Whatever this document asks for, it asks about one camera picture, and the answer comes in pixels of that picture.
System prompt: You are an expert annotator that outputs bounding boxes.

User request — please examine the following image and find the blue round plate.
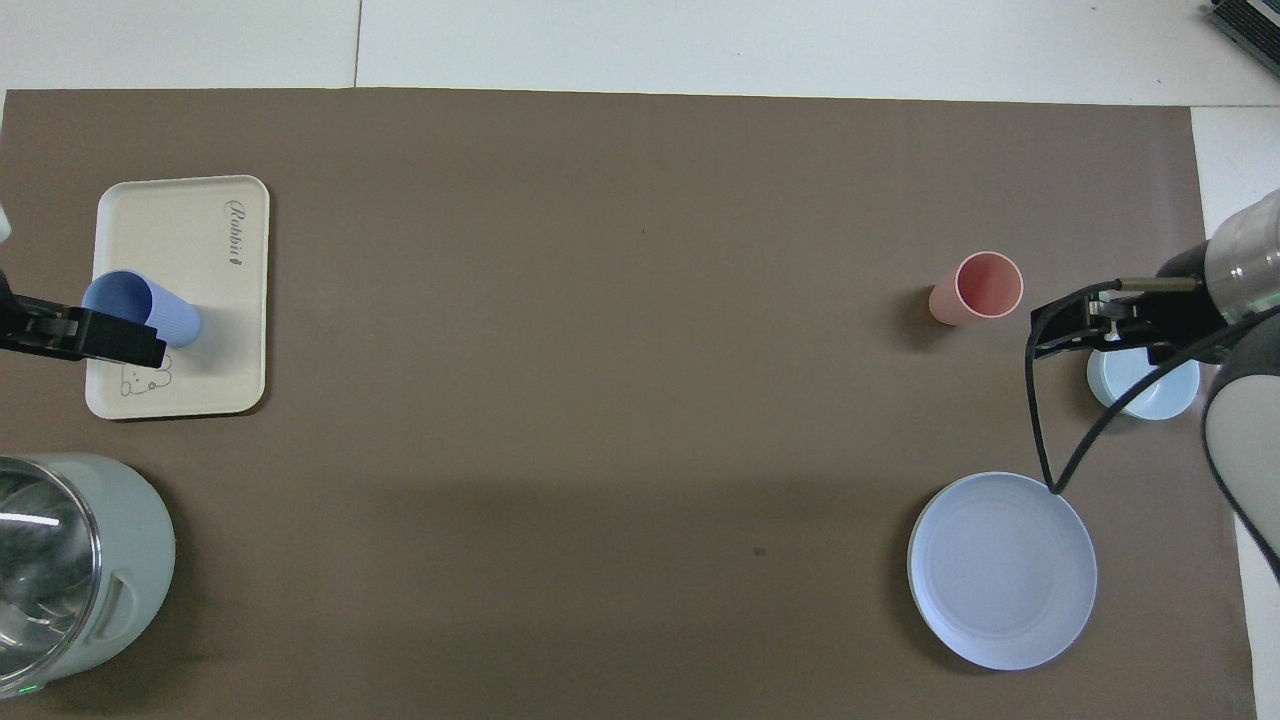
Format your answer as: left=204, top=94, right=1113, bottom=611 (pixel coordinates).
left=907, top=471, right=1098, bottom=671

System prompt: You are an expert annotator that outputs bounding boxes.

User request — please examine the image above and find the pale green cooking pot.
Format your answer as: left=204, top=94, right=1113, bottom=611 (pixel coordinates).
left=0, top=453, right=178, bottom=698

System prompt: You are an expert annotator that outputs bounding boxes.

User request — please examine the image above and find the dark grey ribbed device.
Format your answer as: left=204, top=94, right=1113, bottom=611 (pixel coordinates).
left=1205, top=0, right=1280, bottom=51

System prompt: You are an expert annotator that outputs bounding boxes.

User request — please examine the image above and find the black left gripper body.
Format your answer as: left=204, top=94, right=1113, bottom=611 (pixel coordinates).
left=0, top=270, right=81, bottom=356

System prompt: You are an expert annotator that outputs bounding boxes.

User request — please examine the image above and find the blue plastic cup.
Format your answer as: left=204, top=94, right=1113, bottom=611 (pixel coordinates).
left=80, top=270, right=204, bottom=349

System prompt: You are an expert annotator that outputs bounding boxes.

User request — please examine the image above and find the cream rabbit print tray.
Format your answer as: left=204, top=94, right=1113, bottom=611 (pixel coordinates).
left=84, top=175, right=271, bottom=421

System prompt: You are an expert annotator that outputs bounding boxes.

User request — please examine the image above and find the pink plastic cup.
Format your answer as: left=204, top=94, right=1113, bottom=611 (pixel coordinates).
left=928, top=251, right=1025, bottom=327

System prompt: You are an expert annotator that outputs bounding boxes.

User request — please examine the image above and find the light blue bowl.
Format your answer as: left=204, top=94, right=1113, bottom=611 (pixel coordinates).
left=1087, top=345, right=1201, bottom=421

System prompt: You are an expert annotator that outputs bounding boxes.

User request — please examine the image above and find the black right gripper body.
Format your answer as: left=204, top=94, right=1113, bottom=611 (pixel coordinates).
left=1100, top=245, right=1231, bottom=366

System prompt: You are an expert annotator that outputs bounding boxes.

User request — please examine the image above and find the black right arm gripper cable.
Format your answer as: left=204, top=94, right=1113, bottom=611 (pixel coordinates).
left=1025, top=285, right=1280, bottom=496

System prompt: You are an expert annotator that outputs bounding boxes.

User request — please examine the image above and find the brown table mat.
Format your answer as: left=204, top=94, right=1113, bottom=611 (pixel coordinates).
left=0, top=88, right=1259, bottom=720

